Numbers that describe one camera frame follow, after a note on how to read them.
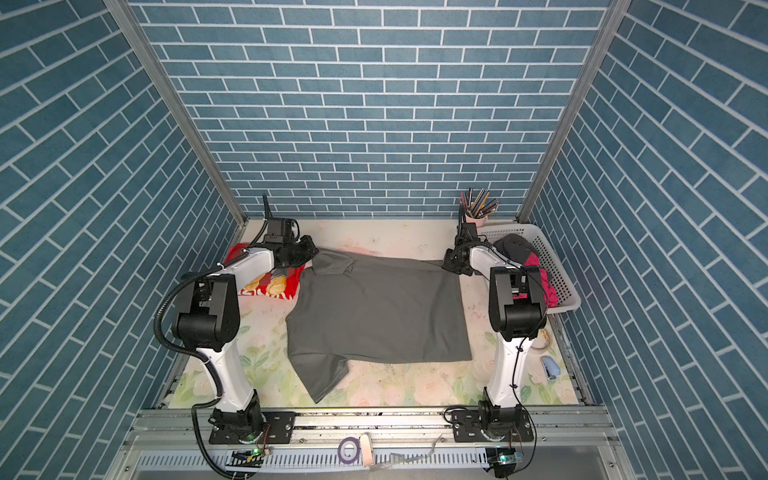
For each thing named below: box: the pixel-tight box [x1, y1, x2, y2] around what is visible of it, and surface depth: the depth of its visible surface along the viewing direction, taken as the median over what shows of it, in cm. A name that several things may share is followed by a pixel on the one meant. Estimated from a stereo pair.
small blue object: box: [540, 356, 561, 381], surface depth 84 cm
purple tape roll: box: [338, 437, 361, 464], surface depth 72 cm
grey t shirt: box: [286, 249, 472, 403], surface depth 96 cm
